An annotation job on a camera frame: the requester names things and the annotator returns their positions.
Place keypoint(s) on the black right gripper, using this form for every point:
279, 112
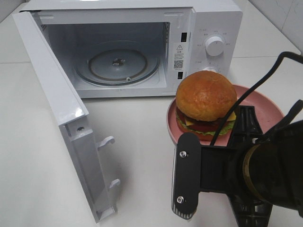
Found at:
221, 171

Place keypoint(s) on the white microwave door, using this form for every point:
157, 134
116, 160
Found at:
71, 116

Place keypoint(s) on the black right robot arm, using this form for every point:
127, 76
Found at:
257, 169

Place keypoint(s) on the lower white microwave knob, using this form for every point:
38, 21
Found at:
210, 69

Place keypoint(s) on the white microwave knob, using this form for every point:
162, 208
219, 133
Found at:
210, 69
214, 45

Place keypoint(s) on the upper white microwave knob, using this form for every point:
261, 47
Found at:
214, 45

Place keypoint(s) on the glass microwave turntable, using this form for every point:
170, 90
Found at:
117, 63

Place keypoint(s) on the white microwave oven body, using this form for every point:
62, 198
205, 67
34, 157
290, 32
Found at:
175, 29

